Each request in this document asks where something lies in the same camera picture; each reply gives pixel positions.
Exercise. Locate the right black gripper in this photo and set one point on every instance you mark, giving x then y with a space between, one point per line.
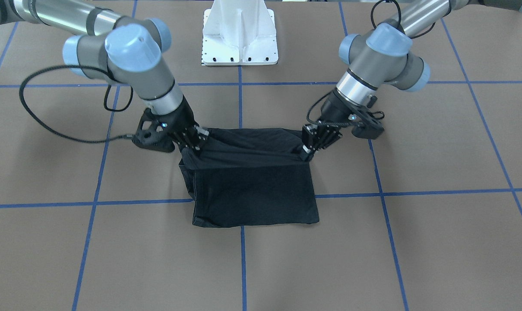
182 117

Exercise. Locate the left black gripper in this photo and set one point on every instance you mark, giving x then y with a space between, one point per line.
335 109

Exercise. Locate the black printed t-shirt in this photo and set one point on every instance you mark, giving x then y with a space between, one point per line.
249 177

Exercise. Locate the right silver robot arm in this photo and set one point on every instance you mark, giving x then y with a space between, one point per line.
118 49

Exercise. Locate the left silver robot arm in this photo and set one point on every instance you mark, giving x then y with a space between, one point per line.
381 56

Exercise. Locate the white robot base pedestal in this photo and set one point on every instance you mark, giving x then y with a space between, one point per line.
239 33

